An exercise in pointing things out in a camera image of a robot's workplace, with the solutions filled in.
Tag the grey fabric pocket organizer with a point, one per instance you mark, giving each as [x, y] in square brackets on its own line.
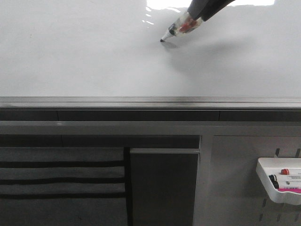
[65, 186]

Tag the grey aluminium whiteboard tray rail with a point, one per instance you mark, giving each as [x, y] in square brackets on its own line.
[152, 103]

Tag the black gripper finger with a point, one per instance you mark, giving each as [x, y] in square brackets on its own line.
[200, 9]
[213, 7]

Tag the black capped marker upper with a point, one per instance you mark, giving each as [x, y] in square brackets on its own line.
[286, 178]

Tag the red capped marker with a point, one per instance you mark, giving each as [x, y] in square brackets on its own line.
[291, 172]

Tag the black capped marker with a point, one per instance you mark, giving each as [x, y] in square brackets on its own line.
[286, 178]
[283, 184]

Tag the pink whiteboard eraser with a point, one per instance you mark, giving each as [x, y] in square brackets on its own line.
[294, 190]

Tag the grey pegboard panel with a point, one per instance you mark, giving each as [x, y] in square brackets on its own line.
[237, 196]

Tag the black whiteboard marker with magnet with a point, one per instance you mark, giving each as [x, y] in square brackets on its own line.
[183, 25]

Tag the dark grey cabinet panel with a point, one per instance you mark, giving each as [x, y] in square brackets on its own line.
[164, 185]

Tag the white whiteboard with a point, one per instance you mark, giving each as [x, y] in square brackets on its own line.
[112, 48]

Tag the black capped marker lower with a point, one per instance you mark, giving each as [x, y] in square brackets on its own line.
[283, 184]

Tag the white plastic marker tray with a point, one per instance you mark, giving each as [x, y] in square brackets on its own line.
[273, 166]

